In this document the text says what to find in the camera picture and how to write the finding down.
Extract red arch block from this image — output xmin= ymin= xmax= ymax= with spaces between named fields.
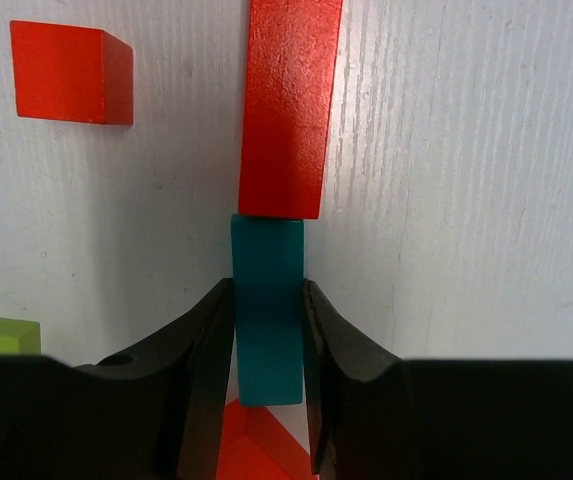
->
xmin=238 ymin=1 xmax=343 ymax=219

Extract red rectangular block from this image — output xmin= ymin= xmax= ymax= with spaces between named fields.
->
xmin=216 ymin=400 xmax=318 ymax=480

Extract teal long block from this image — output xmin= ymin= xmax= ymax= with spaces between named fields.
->
xmin=231 ymin=214 xmax=305 ymax=407

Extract small green cube block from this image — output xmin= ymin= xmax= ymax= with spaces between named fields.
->
xmin=0 ymin=318 xmax=41 ymax=355

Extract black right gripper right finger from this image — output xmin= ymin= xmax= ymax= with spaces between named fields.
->
xmin=303 ymin=280 xmax=406 ymax=475

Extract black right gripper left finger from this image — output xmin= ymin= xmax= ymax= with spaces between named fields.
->
xmin=77 ymin=278 xmax=235 ymax=479

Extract small red cube block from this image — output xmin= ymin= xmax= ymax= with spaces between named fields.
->
xmin=10 ymin=20 xmax=134 ymax=126

